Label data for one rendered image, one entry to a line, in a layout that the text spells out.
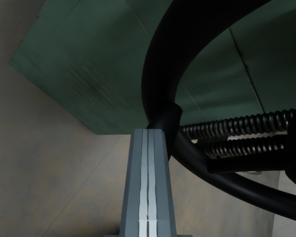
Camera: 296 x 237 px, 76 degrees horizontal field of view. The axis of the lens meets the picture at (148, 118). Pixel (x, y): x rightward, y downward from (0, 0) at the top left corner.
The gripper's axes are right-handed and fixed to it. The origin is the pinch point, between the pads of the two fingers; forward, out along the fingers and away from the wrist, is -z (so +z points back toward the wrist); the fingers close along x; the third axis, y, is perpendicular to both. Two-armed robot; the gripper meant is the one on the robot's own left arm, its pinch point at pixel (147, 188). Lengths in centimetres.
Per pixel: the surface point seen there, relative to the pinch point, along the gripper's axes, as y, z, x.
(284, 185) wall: -280, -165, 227
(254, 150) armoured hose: -11.6, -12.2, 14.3
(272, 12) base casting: 3.0, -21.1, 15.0
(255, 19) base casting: 2.2, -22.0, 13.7
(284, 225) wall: -289, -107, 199
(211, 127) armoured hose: -9.6, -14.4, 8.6
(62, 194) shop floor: -65, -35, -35
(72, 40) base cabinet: -5.8, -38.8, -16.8
